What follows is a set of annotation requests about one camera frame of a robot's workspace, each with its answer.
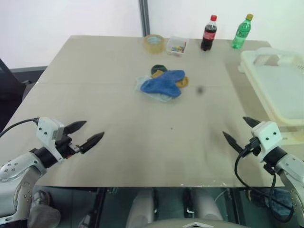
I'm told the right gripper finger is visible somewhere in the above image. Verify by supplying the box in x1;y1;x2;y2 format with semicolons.
222;131;246;156
242;116;261;130

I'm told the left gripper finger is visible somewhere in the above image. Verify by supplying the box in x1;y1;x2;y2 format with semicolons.
64;120;87;134
78;132;105;155

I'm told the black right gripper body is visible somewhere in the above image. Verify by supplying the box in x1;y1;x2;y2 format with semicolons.
242;137;262;157

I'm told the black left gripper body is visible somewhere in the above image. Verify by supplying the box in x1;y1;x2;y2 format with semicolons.
55;133;83;159

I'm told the white plastic basket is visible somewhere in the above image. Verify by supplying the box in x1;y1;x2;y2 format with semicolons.
237;47;304;143

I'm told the clear box of coloured clips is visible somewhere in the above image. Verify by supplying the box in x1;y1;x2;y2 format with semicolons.
166;36;190;56

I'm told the white robot leg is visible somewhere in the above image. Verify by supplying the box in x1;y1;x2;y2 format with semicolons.
194;188;223;222
125;189;155;228

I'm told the bystander shoe and grey trouser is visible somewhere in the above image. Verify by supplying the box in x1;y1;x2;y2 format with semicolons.
27;189;62;228

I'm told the yellow round object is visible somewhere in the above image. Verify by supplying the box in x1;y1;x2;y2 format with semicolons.
151;69;190;89

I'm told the green bottle with yellow cap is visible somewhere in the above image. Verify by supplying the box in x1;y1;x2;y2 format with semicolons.
231;13;254;50

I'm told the grey rounded robot torso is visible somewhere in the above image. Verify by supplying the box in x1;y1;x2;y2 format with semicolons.
146;218;238;228

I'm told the cola bottle with red cap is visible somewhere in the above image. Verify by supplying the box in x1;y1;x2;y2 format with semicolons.
200;14;219;52

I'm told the dark green round object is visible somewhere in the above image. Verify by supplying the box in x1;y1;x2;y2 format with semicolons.
151;64;167;75

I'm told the clear packing tape roll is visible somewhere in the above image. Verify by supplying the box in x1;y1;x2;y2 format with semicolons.
143;34;165;55

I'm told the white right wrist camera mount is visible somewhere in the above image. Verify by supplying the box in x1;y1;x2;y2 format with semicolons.
251;121;284;163

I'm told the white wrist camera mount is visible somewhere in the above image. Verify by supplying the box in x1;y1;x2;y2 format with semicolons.
251;121;284;163
36;116;66;163

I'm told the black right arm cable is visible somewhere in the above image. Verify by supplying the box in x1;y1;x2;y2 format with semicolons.
233;142;296;224

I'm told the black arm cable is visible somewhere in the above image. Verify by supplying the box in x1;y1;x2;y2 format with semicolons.
0;117;40;139
233;142;296;224

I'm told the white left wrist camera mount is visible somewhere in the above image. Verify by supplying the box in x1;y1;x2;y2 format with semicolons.
36;116;66;163

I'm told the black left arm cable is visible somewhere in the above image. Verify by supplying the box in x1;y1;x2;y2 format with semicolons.
0;117;40;139

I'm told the grey vertical post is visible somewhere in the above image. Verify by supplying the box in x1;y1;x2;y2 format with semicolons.
138;0;152;38

